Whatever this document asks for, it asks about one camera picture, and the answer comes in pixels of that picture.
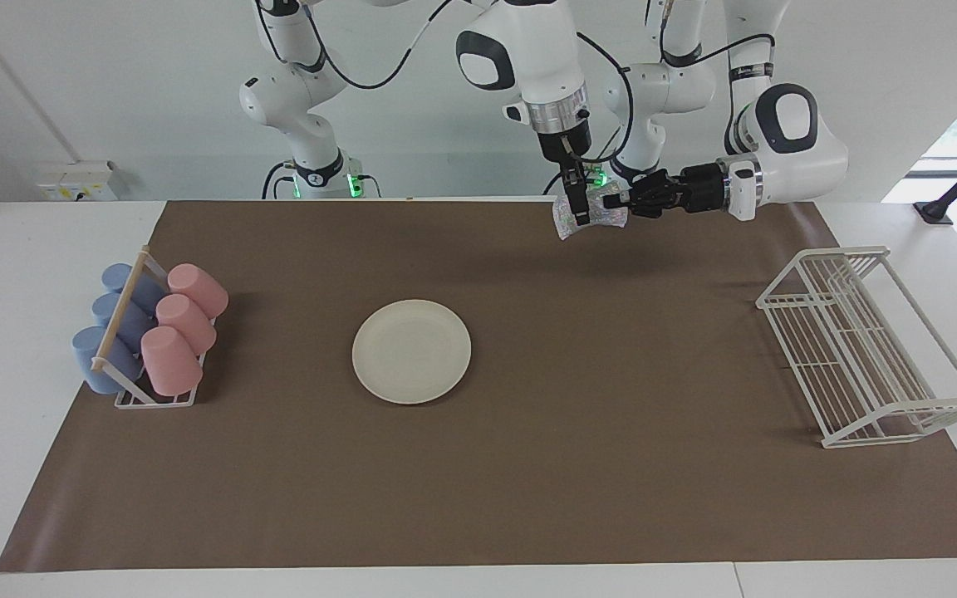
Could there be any black right base cable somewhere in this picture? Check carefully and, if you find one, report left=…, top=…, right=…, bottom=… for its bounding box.
left=261, top=160, right=298, bottom=200

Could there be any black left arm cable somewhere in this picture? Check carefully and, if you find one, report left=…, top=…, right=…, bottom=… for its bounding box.
left=649, top=0, right=778, bottom=154

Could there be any cream round plate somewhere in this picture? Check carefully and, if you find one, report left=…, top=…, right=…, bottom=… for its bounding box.
left=351, top=299, right=473, bottom=406

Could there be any white wall socket box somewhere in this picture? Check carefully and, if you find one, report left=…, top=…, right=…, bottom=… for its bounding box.
left=37, top=161, right=119, bottom=203

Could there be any brown table mat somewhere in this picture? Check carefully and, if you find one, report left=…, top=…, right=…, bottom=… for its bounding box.
left=0, top=199, right=957, bottom=574

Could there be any white cup rack wooden handle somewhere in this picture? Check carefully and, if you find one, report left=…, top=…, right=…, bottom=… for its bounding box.
left=91, top=246, right=218, bottom=409

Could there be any silver glitter sponge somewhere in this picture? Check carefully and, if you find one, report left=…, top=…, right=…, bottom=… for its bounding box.
left=551, top=194, right=630, bottom=242

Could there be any blue plastic cup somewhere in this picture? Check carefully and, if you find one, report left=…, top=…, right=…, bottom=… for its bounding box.
left=92, top=292, right=155, bottom=353
left=71, top=326, right=145, bottom=395
left=101, top=263, right=167, bottom=315

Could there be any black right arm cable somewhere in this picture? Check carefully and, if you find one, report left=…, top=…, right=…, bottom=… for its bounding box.
left=254, top=0, right=634, bottom=164

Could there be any white wire dish rack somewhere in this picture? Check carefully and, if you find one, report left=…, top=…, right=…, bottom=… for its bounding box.
left=756, top=245, right=957, bottom=449

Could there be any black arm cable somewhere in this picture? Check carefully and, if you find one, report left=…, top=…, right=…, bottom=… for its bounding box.
left=649, top=0, right=778, bottom=154
left=254, top=0, right=634, bottom=164

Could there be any pink plastic cup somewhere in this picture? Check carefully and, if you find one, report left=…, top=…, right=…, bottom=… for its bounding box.
left=155, top=293, right=218, bottom=355
left=140, top=325, right=204, bottom=397
left=167, top=263, right=229, bottom=320

